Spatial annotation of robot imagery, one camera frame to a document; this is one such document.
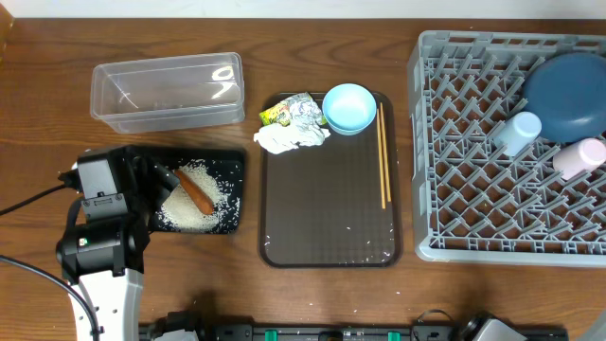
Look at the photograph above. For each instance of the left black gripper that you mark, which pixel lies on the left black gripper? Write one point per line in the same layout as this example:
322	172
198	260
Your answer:
146	177

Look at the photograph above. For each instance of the pile of white rice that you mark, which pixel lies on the pile of white rice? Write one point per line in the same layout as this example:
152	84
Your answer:
221	181

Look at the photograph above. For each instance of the orange carrot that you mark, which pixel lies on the orange carrot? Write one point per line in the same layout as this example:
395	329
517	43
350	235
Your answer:
197	196

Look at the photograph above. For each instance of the light blue cup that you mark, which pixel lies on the light blue cup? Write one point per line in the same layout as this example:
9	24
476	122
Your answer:
518	132

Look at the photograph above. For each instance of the dark blue bowl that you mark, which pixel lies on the dark blue bowl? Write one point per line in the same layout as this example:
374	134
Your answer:
567	94

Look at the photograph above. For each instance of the pink cup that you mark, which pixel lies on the pink cup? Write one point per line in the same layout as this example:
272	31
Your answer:
585	155

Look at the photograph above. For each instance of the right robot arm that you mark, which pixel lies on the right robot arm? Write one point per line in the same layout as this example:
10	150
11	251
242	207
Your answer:
487	327

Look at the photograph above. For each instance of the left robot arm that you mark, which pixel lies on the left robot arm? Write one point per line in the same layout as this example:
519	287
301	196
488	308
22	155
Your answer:
106	233

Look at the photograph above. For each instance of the grey dishwasher rack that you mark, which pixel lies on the grey dishwasher rack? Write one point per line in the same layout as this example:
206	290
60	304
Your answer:
471	202

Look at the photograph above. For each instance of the black rectangular tray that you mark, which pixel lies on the black rectangular tray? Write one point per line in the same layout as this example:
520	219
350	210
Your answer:
172	157

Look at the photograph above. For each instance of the clear plastic container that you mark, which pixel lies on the clear plastic container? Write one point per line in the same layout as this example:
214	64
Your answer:
172	93

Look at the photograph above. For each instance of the crumpled white tissue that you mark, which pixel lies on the crumpled white tissue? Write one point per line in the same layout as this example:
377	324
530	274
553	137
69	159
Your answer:
277	139

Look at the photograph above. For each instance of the yellow green snack wrapper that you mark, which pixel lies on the yellow green snack wrapper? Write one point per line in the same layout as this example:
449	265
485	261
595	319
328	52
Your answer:
279	113

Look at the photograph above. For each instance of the crumpled silver foil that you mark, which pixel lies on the crumpled silver foil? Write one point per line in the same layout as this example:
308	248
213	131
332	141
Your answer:
304	113

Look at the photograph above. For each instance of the brown serving tray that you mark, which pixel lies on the brown serving tray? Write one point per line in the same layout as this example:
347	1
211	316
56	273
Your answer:
320	207

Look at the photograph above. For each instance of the light blue small bowl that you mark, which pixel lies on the light blue small bowl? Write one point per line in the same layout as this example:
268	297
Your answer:
349	108

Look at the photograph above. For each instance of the left wooden chopstick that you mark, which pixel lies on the left wooden chopstick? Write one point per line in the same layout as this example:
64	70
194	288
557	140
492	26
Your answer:
380	157

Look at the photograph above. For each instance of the wooden chopstick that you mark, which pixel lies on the wooden chopstick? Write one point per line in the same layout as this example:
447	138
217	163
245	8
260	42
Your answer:
380	157
385	154

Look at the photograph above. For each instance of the right wooden chopstick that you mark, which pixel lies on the right wooden chopstick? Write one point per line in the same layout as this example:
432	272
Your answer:
385	154

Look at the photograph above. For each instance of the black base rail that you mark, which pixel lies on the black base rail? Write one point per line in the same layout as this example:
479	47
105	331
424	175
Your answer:
188	326

